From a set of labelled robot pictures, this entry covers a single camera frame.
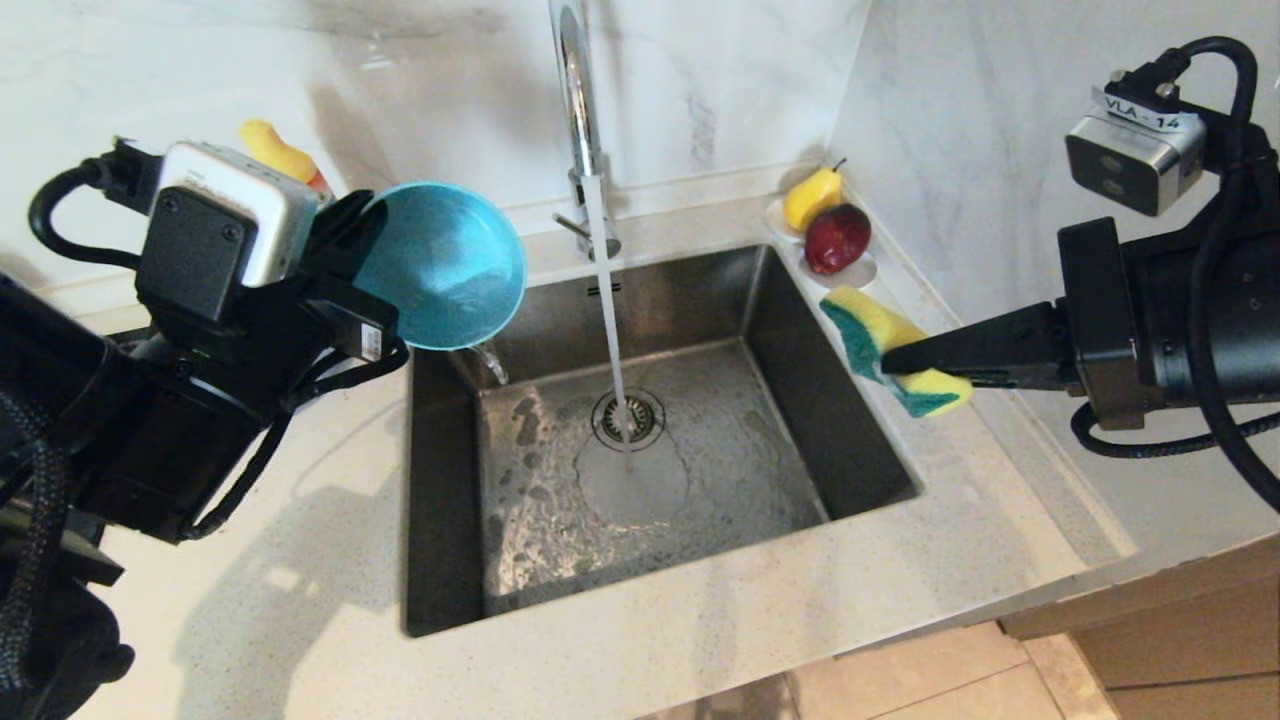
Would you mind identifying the light blue bowl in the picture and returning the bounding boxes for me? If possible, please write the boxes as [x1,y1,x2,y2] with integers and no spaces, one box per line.
[350,181,528,351]

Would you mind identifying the orange dish soap bottle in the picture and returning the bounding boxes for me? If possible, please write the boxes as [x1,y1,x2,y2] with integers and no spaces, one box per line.
[240,118,336,201]

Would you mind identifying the yellow sponge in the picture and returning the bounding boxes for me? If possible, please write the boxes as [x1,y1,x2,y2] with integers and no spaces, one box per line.
[820,286,973,419]

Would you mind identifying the chrome faucet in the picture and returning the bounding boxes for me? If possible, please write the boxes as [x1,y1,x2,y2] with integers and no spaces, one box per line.
[551,0,623,263]

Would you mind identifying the stainless steel sink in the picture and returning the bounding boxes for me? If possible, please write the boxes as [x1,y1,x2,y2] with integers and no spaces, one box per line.
[403,243,921,639]

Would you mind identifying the metal sink drain strainer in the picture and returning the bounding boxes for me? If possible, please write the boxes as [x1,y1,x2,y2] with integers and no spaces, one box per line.
[591,388,666,453]

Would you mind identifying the dark red apple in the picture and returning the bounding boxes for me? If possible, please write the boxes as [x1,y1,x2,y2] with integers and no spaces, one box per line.
[804,202,872,276]

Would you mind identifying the poured water trickle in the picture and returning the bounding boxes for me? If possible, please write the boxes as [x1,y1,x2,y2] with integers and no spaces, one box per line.
[470,340,511,386]

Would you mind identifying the yellow pear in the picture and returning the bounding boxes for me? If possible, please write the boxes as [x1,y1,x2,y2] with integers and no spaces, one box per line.
[782,157,848,234]

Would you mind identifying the running water stream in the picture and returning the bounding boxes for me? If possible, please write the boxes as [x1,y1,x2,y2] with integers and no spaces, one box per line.
[582,175,636,473]

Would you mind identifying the wooden cabinet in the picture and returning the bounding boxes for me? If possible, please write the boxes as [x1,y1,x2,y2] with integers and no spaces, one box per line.
[995,528,1280,720]

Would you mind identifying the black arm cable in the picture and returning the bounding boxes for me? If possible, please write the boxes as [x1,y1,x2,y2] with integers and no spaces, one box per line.
[28,135,166,271]
[1150,37,1280,511]

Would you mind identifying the thin braided gripper cable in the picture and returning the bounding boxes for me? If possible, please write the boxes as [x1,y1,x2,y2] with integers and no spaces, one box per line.
[180,335,411,543]
[1070,400,1280,459]

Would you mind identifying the black braided cable sleeve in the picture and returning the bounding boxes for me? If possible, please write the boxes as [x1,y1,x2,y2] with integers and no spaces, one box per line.
[0,390,71,701]

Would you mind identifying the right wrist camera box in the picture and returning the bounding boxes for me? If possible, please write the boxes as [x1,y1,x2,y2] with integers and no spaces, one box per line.
[1065,55,1211,218]

